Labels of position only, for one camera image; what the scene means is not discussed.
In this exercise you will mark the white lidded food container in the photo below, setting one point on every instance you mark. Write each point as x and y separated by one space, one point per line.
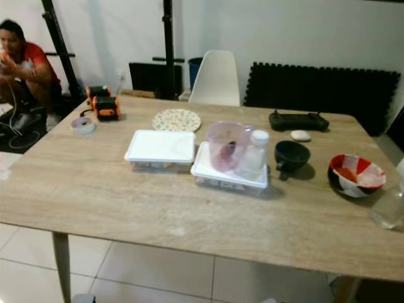
160 146
205 170

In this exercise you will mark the black exercise mat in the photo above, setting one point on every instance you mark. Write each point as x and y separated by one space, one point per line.
50 136

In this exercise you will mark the white tape roll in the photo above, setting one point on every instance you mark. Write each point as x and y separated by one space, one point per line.
74 125

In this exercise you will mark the person in red shirt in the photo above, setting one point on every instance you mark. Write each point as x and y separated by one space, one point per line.
31 63

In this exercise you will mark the orange black device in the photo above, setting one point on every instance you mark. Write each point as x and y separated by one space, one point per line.
106 107
98 91

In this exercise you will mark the black box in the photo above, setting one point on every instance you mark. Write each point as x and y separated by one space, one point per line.
145 77

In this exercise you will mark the light wooden dining table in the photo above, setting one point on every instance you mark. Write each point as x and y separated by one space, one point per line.
164 208

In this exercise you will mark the patterned round plate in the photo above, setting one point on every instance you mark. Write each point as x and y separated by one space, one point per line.
175 120

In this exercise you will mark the blue bin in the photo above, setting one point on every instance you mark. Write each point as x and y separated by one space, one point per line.
194 72

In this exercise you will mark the pink transparent pitcher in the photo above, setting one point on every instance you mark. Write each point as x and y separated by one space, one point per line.
224 142

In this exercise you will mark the black cup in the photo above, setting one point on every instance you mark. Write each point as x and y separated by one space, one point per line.
292 155

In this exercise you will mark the black remote controller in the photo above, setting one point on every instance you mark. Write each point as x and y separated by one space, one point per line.
298 122

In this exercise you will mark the small white oval object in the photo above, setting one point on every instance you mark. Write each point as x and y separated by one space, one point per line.
300 135

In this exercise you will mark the black foam mat panel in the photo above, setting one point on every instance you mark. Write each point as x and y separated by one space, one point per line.
322 88

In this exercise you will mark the red white black bowl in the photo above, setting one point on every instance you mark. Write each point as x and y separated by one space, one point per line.
353 180

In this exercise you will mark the slanted black rack post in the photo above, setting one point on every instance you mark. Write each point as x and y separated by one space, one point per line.
60 44

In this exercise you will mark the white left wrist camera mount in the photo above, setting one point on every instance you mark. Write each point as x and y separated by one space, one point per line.
83 299

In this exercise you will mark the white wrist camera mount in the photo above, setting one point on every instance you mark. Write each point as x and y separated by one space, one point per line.
83 299
267 300

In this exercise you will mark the upright black rack post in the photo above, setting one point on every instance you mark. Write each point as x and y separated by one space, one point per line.
168 38

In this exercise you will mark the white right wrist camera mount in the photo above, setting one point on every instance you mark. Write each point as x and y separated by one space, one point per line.
267 300

